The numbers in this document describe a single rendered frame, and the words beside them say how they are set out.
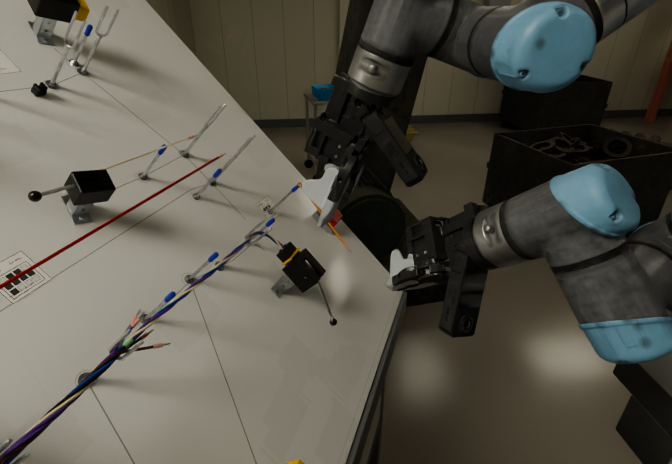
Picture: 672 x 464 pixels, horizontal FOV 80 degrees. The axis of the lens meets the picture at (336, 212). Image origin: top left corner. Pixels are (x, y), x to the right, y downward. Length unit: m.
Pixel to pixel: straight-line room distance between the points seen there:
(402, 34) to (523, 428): 1.73
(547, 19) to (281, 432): 0.61
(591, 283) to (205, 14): 5.71
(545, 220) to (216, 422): 0.48
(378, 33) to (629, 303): 0.38
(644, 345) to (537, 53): 0.29
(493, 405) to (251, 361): 1.49
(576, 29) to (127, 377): 0.60
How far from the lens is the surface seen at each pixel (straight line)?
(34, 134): 0.73
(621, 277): 0.47
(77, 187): 0.60
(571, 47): 0.42
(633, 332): 0.48
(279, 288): 0.76
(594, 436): 2.10
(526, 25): 0.41
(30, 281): 0.60
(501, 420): 1.99
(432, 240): 0.56
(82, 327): 0.59
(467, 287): 0.55
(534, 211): 0.46
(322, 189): 0.58
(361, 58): 0.53
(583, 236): 0.46
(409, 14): 0.51
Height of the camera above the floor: 1.52
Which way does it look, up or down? 27 degrees down
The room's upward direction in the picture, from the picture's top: straight up
